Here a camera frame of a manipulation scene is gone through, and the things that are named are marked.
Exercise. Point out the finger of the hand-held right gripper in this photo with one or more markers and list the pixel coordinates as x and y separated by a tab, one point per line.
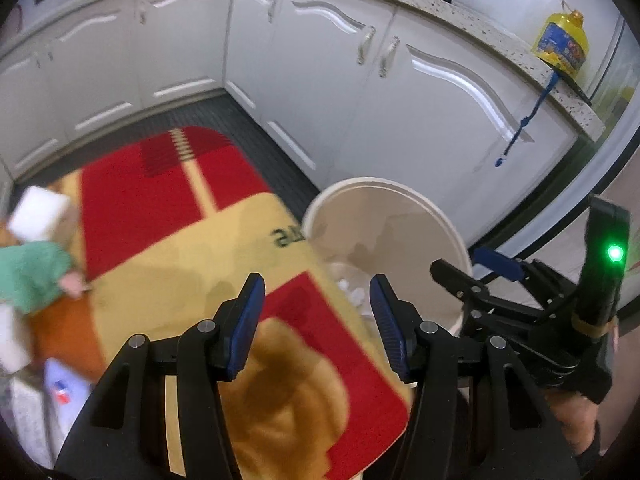
495	260
467	285

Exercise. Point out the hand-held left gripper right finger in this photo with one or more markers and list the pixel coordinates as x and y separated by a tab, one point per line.
389	327

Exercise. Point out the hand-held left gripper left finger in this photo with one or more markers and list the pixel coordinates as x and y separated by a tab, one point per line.
246	327

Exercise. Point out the white plastic bucket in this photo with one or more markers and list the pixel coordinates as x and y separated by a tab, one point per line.
385	220

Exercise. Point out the person's right hand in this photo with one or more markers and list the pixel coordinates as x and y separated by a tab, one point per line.
575	420

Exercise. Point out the white crumpled paper scraps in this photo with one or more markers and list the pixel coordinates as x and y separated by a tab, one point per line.
350	287

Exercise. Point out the red and yellow patterned mat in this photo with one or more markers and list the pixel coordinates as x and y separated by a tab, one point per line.
150	240

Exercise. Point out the blue and white plastic bag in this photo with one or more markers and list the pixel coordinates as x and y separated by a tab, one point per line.
66	385

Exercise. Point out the green cloth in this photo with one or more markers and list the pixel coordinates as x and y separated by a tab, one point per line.
32	275

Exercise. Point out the white kitchen cabinet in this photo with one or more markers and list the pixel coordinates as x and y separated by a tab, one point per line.
350	85

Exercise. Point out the yellow oil bottle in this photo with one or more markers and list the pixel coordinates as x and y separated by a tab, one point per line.
561	37

